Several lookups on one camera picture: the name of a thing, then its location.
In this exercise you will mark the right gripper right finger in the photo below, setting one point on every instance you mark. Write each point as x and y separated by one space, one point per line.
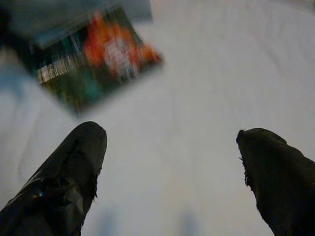
283 184

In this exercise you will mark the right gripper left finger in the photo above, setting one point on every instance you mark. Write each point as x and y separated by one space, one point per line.
61 184

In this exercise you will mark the colourful red green book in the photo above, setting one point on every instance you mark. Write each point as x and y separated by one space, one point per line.
98 64

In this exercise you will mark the white quilted bed mattress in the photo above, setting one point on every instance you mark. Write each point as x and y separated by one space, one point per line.
197 73

